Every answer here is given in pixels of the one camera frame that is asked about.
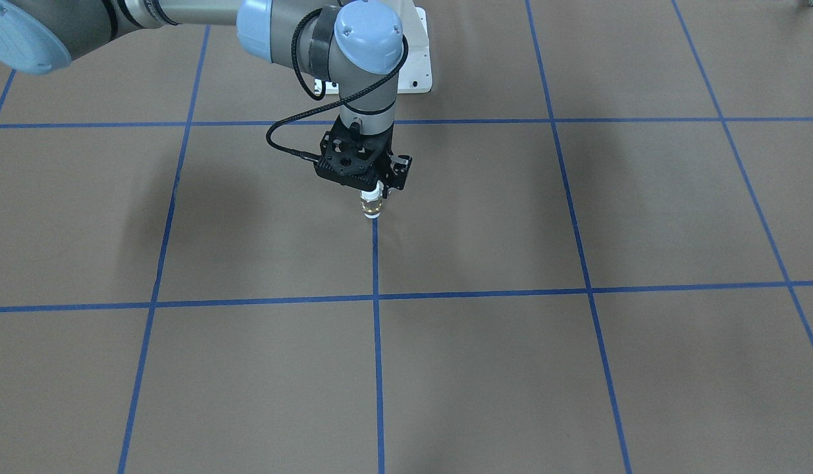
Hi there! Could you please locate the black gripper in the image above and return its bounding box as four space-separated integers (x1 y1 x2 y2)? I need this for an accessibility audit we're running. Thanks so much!
337 121 413 196

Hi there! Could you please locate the white brass PPR valve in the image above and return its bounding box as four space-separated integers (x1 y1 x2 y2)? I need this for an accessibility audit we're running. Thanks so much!
360 180 385 219

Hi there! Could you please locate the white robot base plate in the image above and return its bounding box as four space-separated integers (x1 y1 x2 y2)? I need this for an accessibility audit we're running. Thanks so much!
314 7 433 95

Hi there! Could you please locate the black camera cable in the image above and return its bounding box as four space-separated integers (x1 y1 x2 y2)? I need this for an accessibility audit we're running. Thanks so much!
265 8 409 162

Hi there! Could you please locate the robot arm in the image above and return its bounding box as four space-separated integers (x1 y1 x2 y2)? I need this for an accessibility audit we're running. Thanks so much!
0 1 411 198

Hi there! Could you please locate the brown paper table mat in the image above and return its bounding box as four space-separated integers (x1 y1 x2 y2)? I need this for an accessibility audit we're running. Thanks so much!
0 1 813 473

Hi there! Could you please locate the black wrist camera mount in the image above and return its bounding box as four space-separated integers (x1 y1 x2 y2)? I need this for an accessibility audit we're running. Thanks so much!
313 127 393 192

